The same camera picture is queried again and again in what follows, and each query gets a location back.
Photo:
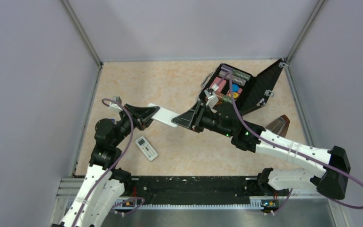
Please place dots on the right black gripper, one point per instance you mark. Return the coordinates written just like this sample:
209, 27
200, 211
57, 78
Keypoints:
192, 119

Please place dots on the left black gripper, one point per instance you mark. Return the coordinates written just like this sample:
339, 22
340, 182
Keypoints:
141, 116

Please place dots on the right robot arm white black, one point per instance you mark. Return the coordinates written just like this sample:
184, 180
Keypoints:
324, 170

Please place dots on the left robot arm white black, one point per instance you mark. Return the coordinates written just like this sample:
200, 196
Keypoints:
103, 183

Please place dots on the white remote control with screen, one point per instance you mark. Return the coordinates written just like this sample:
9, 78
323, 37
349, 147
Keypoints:
146, 148

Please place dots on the pink card deck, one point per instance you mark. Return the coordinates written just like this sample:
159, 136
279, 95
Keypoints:
220, 84

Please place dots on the blue dealer chip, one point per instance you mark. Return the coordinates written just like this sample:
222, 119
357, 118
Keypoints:
235, 88

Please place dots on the black poker chip case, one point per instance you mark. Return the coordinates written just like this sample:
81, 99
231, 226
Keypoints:
254, 91

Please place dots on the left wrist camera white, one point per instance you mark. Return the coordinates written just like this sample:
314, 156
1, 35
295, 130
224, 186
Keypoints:
115, 105

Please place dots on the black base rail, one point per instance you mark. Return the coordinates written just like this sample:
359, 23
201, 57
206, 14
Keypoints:
199, 190

